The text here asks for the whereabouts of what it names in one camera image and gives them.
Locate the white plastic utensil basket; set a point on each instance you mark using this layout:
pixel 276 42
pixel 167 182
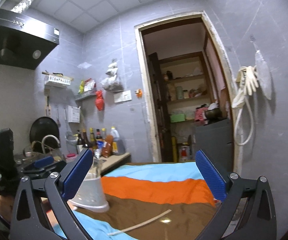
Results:
pixel 90 194

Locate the dark grey cabinet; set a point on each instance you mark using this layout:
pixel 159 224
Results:
pixel 216 140

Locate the chrome kitchen faucet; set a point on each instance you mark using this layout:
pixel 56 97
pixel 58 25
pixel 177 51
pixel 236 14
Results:
pixel 45 144

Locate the silver foil exhaust duct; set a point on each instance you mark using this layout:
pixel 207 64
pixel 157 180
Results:
pixel 22 6

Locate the metal wall spice rack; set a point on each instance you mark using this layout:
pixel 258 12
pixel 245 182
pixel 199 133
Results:
pixel 85 95

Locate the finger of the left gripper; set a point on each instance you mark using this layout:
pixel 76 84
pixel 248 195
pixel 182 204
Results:
pixel 47 170
pixel 41 163

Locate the green box on shelf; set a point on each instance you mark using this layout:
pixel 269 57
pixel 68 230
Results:
pixel 174 118

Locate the clear oil jug yellow cap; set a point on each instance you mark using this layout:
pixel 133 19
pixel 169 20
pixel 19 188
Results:
pixel 115 136

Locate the black wok pan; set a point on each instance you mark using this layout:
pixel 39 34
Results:
pixel 42 127

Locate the wooden shelf unit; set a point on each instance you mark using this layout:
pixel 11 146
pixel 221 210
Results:
pixel 179 85

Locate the black range hood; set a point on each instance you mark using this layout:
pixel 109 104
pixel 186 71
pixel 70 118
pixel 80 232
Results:
pixel 25 41

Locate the white wall box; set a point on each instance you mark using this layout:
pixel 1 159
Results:
pixel 73 114

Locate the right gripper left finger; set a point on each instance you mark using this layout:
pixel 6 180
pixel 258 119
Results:
pixel 29 219

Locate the dark soy sauce bottle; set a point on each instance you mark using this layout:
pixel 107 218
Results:
pixel 80 142

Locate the red plastic bag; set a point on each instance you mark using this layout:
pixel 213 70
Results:
pixel 99 101

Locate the brown snack bag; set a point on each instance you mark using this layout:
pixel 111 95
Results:
pixel 107 146

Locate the white wall socket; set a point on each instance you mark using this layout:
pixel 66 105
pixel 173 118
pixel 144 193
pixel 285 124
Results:
pixel 122 96

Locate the grey plastic bag on wall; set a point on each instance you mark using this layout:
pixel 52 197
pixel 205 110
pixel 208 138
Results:
pixel 112 82

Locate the black bowl on cabinet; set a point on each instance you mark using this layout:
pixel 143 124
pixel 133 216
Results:
pixel 213 115

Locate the striped blue orange brown cloth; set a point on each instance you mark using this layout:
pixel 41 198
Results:
pixel 138 192

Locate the pink cloth on cabinet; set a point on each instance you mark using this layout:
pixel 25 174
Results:
pixel 199 114

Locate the white wall basket shelf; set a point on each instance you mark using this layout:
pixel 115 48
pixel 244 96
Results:
pixel 57 80

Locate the hanging clear plastic bag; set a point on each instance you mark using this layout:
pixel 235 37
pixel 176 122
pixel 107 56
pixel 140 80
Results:
pixel 263 73

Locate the orange wall hook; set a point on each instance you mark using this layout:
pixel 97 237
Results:
pixel 139 93

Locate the bamboo chopstick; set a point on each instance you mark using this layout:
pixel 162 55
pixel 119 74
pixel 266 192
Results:
pixel 140 224

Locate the gold spoon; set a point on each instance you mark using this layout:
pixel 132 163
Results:
pixel 165 220

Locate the person's left hand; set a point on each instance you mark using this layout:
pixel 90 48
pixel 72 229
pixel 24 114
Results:
pixel 6 207

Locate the white rubber glove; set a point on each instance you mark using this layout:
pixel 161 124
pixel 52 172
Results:
pixel 249 80

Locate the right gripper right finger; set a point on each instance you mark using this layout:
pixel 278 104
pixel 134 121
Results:
pixel 258 217

